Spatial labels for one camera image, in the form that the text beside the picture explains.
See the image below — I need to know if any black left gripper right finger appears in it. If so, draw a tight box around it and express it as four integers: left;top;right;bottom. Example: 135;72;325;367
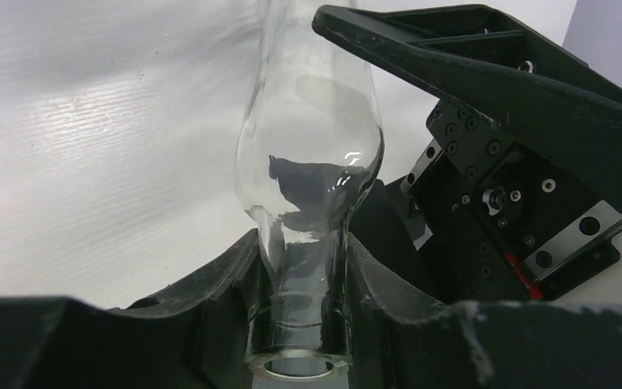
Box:
347;237;622;388

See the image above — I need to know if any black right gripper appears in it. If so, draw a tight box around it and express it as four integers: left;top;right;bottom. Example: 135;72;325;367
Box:
312;5;622;304

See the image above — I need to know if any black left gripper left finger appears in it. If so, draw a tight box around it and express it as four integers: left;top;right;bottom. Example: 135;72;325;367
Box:
0;230;258;388

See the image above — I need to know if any clear square glass bottle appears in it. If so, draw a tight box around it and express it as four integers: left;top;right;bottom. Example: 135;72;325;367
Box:
235;1;384;383

